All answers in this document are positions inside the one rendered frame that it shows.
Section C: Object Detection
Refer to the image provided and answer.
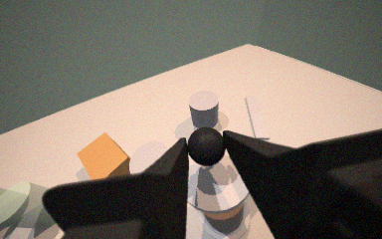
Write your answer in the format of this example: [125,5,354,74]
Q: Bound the orange rectangular block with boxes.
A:
[77,133,131,180]

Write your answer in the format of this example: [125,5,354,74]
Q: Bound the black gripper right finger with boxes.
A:
[223,128,382,239]

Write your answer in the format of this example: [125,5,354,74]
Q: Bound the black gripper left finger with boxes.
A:
[42,137,189,239]

